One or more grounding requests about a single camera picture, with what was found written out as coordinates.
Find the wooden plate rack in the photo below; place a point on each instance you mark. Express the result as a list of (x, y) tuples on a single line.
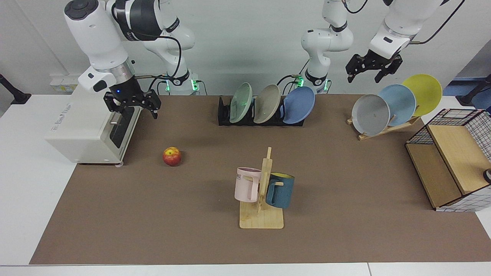
[(399, 125)]

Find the black clamp stand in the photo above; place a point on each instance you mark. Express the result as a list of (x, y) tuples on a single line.
[(15, 96), (470, 97)]

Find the teal mug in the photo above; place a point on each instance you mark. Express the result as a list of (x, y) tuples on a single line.
[(284, 191)]

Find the beige plate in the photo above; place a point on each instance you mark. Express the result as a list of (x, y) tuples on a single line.
[(267, 103)]

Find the grey plate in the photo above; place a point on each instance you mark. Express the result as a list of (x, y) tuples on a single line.
[(370, 115)]

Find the pale green plate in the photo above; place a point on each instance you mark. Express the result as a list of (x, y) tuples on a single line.
[(241, 101)]

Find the pink mug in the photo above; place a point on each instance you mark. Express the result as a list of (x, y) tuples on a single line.
[(245, 184)]

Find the light blue plate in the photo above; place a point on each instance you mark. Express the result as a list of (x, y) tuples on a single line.
[(401, 101)]

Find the wooden cup stand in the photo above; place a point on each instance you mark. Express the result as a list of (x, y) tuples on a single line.
[(262, 218)]

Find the brown table cloth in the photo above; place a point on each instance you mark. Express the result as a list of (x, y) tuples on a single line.
[(172, 214)]

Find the black dish rack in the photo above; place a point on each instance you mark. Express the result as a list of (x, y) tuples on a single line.
[(224, 119)]

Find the yellow plate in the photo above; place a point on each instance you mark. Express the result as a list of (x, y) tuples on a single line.
[(424, 92)]

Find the red yellow apple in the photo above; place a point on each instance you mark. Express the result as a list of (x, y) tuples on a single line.
[(172, 157)]

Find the pale toaster oven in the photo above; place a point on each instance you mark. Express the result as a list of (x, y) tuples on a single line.
[(84, 126)]

